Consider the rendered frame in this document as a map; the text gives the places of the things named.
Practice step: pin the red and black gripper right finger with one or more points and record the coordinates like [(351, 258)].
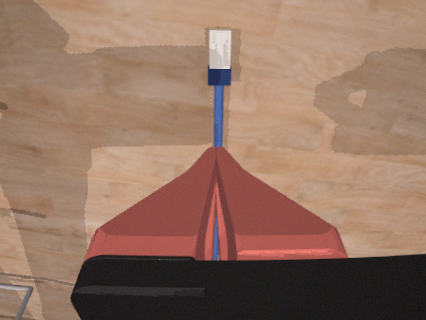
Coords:
[(262, 223)]

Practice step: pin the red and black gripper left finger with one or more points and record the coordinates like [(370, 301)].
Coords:
[(171, 221)]

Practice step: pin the white network cable plug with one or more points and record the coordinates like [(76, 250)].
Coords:
[(219, 68)]

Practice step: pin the blue patch cord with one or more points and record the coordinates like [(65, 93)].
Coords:
[(218, 136)]

